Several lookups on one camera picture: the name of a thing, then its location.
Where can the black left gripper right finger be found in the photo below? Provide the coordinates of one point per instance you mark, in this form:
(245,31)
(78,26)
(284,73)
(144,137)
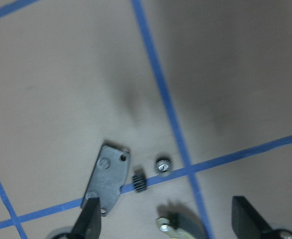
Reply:
(246,222)

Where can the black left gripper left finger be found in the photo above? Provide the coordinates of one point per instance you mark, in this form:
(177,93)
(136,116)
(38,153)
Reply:
(88,224)

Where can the small black bearing gear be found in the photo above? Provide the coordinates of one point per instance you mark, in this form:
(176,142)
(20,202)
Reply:
(163,166)
(139,181)

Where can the black brake pad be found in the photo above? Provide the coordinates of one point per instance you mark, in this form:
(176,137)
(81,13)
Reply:
(108,176)

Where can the green brake shoe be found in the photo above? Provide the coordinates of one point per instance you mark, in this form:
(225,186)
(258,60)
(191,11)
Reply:
(178,221)

